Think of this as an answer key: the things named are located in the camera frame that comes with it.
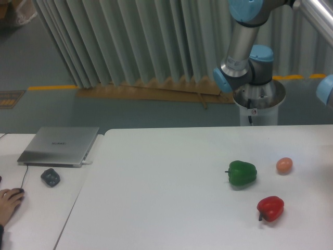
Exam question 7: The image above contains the brown egg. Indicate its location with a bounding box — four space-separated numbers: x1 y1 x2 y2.
276 157 293 174

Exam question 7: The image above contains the flat brown cardboard sheet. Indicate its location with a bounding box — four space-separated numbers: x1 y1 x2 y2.
76 76 234 109

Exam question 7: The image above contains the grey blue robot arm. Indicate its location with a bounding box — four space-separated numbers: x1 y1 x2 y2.
213 1 332 109

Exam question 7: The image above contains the black computer mouse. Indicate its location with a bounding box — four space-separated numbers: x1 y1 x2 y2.
9 188 25 201

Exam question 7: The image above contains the silver closed laptop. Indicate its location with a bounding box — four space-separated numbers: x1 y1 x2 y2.
17 127 99 167

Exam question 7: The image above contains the person hand on mouse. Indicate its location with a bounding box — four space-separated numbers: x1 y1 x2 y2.
1 189 23 226

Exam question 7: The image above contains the red bell pepper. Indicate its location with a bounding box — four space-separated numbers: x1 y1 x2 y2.
257 196 284 222

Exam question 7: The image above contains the white laptop cable plug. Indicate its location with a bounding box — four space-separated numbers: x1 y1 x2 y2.
82 160 93 166

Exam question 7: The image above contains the green bell pepper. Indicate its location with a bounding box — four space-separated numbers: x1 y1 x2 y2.
225 160 257 186

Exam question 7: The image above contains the black mouse cable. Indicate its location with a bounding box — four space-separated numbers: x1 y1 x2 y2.
0 133 37 189

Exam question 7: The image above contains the grey green curtain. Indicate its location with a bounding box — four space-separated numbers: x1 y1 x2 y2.
32 0 333 87

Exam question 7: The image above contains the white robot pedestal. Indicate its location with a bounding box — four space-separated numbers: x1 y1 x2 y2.
233 80 286 126

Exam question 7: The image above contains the dark sleeved forearm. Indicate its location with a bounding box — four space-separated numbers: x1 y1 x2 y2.
0 225 4 250

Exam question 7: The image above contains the small black plastic tray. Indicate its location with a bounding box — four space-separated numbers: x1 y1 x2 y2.
41 168 61 188

